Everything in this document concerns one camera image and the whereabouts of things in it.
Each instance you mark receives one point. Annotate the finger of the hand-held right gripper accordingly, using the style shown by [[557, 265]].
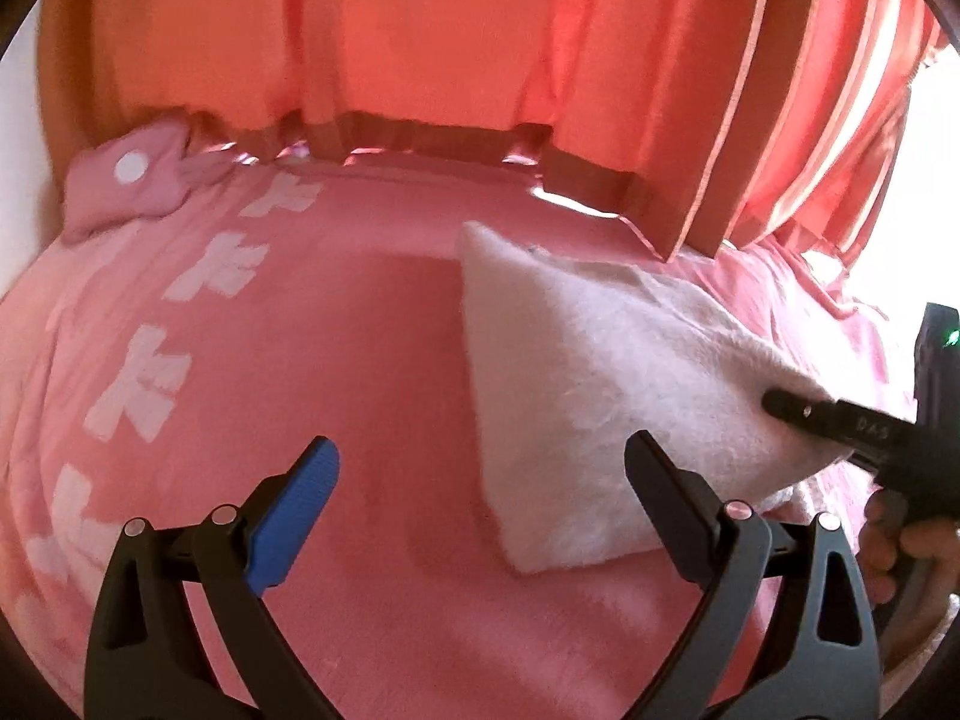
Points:
[[817, 414]]

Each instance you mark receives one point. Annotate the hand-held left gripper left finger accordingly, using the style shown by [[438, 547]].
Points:
[[292, 525]]

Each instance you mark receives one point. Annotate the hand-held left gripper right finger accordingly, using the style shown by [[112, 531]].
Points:
[[671, 514]]

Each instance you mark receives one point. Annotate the person's right hand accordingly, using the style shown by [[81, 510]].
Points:
[[889, 544]]

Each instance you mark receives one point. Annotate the pink printed blanket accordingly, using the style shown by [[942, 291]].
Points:
[[337, 330]]

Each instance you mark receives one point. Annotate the pink white-dotted pillow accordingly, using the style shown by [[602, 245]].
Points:
[[150, 187]]

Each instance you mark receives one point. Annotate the orange curtain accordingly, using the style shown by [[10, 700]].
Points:
[[420, 30]]

